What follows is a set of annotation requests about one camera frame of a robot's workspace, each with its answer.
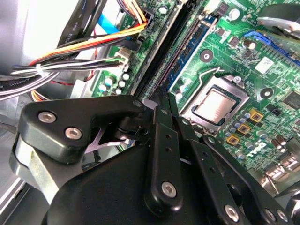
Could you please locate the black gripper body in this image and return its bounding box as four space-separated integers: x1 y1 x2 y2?
42 144 220 225

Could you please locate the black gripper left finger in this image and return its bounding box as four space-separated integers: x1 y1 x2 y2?
8 86 185 214

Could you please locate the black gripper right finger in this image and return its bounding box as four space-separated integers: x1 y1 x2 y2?
166 92 295 225

